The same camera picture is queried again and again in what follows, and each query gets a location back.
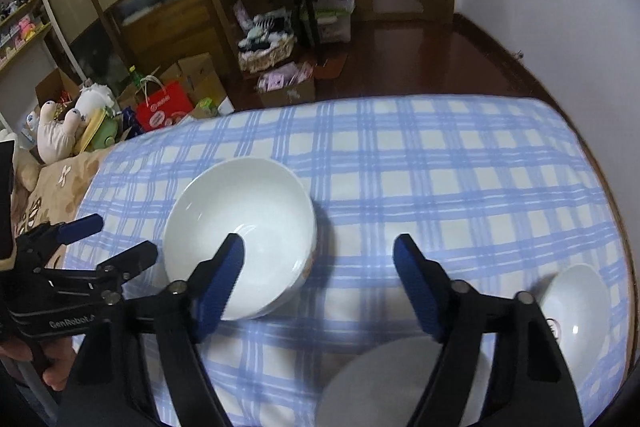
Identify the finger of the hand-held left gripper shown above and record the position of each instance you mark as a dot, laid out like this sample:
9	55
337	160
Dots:
80	228
132	257

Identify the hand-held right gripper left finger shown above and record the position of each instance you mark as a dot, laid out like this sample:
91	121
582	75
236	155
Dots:
220	292

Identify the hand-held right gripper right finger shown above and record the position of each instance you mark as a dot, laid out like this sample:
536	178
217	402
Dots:
415	292

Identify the red patterned bowl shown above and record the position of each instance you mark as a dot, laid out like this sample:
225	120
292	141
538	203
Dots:
240	217
580	307

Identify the white cherry-print plate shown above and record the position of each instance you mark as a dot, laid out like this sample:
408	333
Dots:
380	382

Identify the person's left hand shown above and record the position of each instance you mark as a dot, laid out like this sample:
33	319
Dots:
60	377

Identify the beige cartoon-print blanket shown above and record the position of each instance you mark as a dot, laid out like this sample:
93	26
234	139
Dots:
60	177

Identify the beige plush toy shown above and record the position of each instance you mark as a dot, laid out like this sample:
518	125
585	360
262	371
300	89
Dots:
27	172

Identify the pale pink plush toy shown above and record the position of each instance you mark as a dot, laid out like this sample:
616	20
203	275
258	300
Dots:
60	137

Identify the green and yellow toy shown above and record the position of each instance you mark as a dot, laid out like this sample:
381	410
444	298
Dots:
102	132

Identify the blue plaid tablecloth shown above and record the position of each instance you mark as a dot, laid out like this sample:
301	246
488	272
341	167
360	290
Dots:
425	167

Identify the fluffy white plush toy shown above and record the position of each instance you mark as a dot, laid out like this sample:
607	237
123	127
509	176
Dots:
97	99

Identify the red paper bag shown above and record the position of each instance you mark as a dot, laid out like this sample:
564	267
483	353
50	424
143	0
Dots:
165	107

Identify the open cardboard box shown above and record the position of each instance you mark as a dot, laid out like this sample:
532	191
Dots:
55	82

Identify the green bottle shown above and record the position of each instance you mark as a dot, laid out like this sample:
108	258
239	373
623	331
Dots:
136	79

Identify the brown cardboard box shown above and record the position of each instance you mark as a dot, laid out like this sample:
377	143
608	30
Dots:
200	72

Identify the white toy shelf rack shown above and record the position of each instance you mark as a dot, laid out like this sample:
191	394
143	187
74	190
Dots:
15	32

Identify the cardboard box of pink packets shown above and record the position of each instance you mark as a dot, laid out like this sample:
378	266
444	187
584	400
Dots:
290	94

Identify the wicker basket of socks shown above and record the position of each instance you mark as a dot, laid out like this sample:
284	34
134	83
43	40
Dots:
265	54

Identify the white printed carton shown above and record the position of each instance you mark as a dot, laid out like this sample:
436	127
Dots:
337	22

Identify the black folding table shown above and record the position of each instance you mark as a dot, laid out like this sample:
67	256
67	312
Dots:
310	17

